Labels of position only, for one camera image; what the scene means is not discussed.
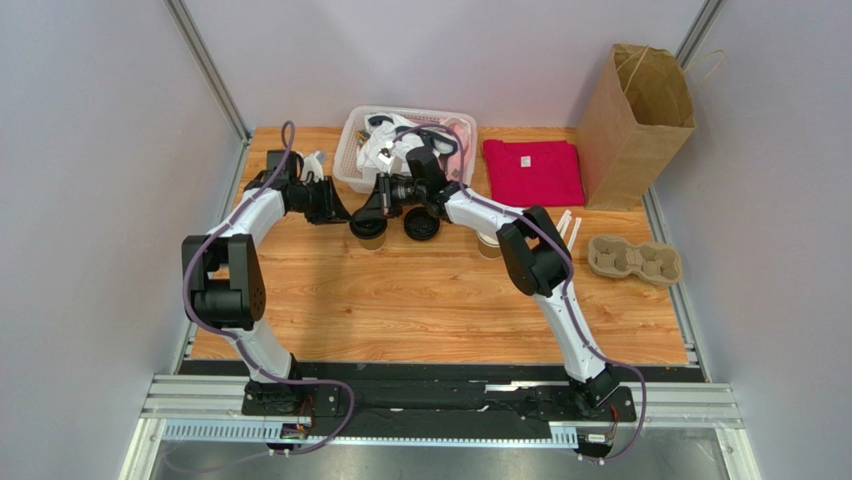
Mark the black coffee cup lid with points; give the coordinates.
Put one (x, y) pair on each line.
(365, 230)

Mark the white wrapped straw right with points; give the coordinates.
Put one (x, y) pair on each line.
(575, 227)

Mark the white wrapped straw middle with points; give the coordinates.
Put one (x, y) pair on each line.
(568, 230)

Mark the black lid on table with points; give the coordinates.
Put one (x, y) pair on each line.
(419, 225)

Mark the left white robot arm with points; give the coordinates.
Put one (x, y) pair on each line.
(223, 287)

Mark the red folded cloth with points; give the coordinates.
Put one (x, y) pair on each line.
(545, 173)

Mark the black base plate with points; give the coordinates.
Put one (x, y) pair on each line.
(427, 401)

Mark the white cloth in basket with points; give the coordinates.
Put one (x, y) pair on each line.
(364, 163)

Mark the white plastic basket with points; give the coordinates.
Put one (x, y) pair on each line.
(361, 179)

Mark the brown paper bag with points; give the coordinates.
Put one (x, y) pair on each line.
(637, 119)

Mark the brown cardboard cup carrier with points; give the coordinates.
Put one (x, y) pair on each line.
(615, 257)

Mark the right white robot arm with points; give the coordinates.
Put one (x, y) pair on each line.
(535, 255)

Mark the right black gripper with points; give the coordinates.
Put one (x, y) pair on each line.
(383, 192)

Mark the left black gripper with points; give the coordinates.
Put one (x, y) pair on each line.
(332, 210)

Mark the aluminium frame rail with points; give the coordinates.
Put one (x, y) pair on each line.
(208, 408)

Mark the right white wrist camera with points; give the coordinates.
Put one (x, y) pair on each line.
(387, 160)

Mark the white wrapped straw left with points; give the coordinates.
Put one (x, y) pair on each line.
(564, 222)

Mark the paper coffee cup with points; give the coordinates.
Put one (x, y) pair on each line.
(488, 247)
(372, 244)

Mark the white wrapped straw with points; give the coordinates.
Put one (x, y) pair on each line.
(564, 222)
(575, 227)
(568, 230)

